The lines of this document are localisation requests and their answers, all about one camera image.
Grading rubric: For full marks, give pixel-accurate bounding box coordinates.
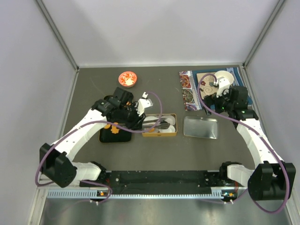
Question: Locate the patterned cloth mat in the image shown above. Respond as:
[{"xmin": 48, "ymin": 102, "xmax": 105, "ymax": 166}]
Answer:
[{"xmin": 179, "ymin": 67, "xmax": 244, "ymax": 111}]

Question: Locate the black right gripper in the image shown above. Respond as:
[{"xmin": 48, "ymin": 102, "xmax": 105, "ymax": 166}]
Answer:
[{"xmin": 203, "ymin": 87, "xmax": 234, "ymax": 116}]

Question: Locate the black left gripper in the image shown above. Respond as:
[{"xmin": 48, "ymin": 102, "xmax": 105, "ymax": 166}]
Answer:
[{"xmin": 119, "ymin": 103, "xmax": 146, "ymax": 131}]

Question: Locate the orange figure cookie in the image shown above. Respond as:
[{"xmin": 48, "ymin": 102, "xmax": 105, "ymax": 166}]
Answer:
[{"xmin": 111, "ymin": 122, "xmax": 120, "ymax": 134}]

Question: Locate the red patterned small bowl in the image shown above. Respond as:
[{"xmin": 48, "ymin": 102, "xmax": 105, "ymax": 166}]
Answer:
[{"xmin": 118, "ymin": 71, "xmax": 137, "ymax": 88}]

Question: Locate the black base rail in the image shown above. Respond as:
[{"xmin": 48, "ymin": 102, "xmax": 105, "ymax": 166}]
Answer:
[{"xmin": 79, "ymin": 170, "xmax": 235, "ymax": 195}]

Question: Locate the white paper cup top-right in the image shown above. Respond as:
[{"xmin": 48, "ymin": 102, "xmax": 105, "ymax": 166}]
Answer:
[{"xmin": 161, "ymin": 115, "xmax": 176, "ymax": 126}]

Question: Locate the wooden puzzle board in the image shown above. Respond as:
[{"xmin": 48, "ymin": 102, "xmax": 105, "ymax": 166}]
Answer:
[{"xmin": 195, "ymin": 73, "xmax": 218, "ymax": 100}]

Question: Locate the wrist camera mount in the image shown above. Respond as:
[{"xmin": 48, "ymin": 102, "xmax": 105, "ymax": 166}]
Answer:
[
  {"xmin": 214, "ymin": 77, "xmax": 232, "ymax": 98},
  {"xmin": 136, "ymin": 92, "xmax": 153, "ymax": 116}
]

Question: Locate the yellow cookie tin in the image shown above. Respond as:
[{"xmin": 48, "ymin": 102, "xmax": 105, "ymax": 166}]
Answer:
[{"xmin": 142, "ymin": 113, "xmax": 178, "ymax": 137}]

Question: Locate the silver tin lid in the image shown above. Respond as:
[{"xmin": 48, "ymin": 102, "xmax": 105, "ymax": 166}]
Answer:
[{"xmin": 183, "ymin": 116, "xmax": 219, "ymax": 139}]

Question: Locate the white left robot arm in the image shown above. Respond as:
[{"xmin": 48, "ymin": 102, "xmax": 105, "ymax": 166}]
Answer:
[{"xmin": 35, "ymin": 87, "xmax": 153, "ymax": 188}]

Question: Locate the white bowl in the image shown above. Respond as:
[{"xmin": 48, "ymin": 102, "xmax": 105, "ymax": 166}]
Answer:
[{"xmin": 215, "ymin": 70, "xmax": 234, "ymax": 86}]

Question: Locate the white paper cup top-left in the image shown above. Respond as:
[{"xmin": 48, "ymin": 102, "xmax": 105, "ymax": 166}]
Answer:
[{"xmin": 144, "ymin": 115, "xmax": 159, "ymax": 121}]

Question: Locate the white paper cup bottom-right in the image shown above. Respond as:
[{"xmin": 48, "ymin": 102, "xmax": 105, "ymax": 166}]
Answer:
[{"xmin": 159, "ymin": 125, "xmax": 176, "ymax": 133}]

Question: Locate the black round cookie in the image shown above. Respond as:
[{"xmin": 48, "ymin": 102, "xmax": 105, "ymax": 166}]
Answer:
[{"xmin": 161, "ymin": 121, "xmax": 170, "ymax": 129}]

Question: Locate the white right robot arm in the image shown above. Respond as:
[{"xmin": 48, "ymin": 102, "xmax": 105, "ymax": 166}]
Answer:
[{"xmin": 201, "ymin": 86, "xmax": 296, "ymax": 201}]

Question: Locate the black rectangular tray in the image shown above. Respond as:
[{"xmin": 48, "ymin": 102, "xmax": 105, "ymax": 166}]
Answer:
[{"xmin": 98, "ymin": 94, "xmax": 134, "ymax": 144}]

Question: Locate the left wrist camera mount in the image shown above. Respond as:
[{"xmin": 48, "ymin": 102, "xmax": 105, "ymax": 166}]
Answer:
[{"xmin": 136, "ymin": 92, "xmax": 153, "ymax": 116}]

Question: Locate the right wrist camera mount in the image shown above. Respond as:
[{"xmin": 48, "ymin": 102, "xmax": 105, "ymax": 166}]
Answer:
[{"xmin": 214, "ymin": 77, "xmax": 232, "ymax": 98}]

